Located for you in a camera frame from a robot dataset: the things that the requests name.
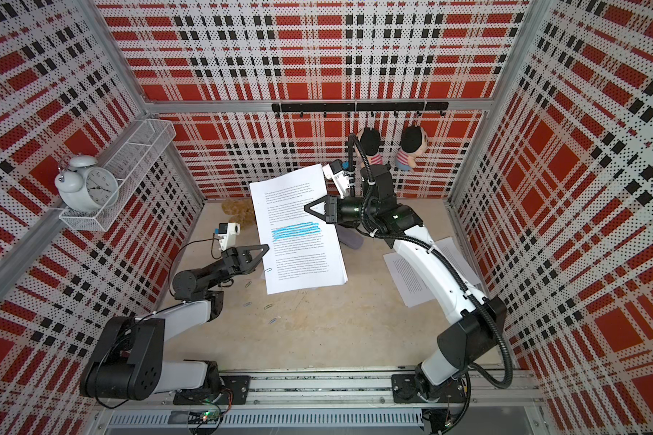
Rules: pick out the document with blue highlight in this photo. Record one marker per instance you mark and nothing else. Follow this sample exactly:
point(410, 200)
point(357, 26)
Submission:
point(304, 250)

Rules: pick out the black hook rail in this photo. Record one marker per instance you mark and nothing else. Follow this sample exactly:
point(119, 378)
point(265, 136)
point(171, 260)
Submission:
point(361, 106)

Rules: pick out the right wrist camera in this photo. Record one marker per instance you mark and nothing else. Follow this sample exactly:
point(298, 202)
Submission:
point(338, 173)

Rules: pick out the white wire mesh shelf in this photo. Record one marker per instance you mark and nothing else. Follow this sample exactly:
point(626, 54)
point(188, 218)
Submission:
point(130, 162)

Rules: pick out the grey glasses case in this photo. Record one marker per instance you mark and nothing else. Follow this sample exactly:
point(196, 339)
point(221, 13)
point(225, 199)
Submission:
point(350, 238)

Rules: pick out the doll with blue trousers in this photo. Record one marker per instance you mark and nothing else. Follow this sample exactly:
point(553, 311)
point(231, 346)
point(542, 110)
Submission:
point(413, 144)

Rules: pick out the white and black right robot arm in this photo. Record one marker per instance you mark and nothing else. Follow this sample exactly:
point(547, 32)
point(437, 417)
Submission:
point(473, 340)

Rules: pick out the doll with pink striped shirt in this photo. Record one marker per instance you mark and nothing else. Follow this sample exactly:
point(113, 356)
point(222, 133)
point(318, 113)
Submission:
point(370, 140)

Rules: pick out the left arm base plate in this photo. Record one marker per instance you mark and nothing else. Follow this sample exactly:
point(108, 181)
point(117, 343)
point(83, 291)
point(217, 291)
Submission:
point(234, 389)

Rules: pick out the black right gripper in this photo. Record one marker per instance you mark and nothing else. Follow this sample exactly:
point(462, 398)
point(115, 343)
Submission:
point(335, 209)

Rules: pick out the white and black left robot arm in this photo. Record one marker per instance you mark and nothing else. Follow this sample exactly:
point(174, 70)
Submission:
point(127, 363)

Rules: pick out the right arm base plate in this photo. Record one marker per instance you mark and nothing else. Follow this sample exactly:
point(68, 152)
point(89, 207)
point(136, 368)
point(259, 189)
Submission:
point(412, 388)

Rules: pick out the aluminium front rail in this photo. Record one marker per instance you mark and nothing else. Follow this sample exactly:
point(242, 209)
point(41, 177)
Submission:
point(341, 401)

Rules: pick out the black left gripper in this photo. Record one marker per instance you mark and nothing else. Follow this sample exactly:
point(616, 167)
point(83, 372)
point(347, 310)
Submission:
point(238, 261)

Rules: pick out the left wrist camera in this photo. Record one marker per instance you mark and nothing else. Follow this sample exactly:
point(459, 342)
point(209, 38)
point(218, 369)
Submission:
point(226, 234)

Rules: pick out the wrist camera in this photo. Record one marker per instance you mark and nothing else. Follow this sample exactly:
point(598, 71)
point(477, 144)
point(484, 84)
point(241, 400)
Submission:
point(338, 173)
point(226, 234)

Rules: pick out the green circuit board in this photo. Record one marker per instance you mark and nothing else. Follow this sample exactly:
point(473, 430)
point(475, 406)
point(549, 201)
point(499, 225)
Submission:
point(195, 418)

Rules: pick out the brown teddy bear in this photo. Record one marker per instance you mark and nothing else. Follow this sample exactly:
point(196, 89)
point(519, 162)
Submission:
point(240, 211)

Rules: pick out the white alarm clock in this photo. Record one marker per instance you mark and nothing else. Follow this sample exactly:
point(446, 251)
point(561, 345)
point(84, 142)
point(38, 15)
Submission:
point(86, 187)

